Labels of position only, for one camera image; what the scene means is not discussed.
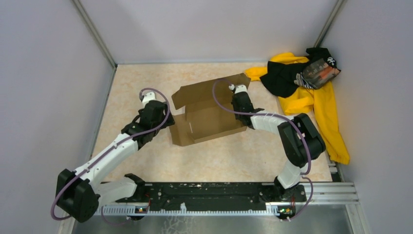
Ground brown cardboard box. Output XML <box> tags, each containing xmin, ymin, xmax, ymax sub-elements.
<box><xmin>169</xmin><ymin>73</ymin><xmax>250</xmax><ymax>146</ymax></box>

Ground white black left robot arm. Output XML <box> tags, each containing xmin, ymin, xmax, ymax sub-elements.
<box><xmin>50</xmin><ymin>88</ymin><xmax>175</xmax><ymax>223</ymax></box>

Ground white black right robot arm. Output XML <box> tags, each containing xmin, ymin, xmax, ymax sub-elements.
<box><xmin>229</xmin><ymin>84</ymin><xmax>326</xmax><ymax>201</ymax></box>

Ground black printed garment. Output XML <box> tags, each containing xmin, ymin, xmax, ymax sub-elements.
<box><xmin>260</xmin><ymin>48</ymin><xmax>341</xmax><ymax>98</ymax></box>

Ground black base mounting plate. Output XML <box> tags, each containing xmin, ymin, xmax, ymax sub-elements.
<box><xmin>118</xmin><ymin>182</ymin><xmax>307</xmax><ymax>212</ymax></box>

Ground aluminium frame rail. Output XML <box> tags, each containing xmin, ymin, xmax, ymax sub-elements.
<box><xmin>95</xmin><ymin>182</ymin><xmax>359</xmax><ymax>217</ymax></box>

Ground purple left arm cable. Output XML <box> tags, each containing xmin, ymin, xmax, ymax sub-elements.
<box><xmin>50</xmin><ymin>87</ymin><xmax>171</xmax><ymax>227</ymax></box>

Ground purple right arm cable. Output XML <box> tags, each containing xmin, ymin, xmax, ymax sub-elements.
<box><xmin>212</xmin><ymin>78</ymin><xmax>315</xmax><ymax>222</ymax></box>

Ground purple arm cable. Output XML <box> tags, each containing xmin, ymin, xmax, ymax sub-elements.
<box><xmin>212</xmin><ymin>78</ymin><xmax>315</xmax><ymax>222</ymax></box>
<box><xmin>50</xmin><ymin>87</ymin><xmax>171</xmax><ymax>227</ymax></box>

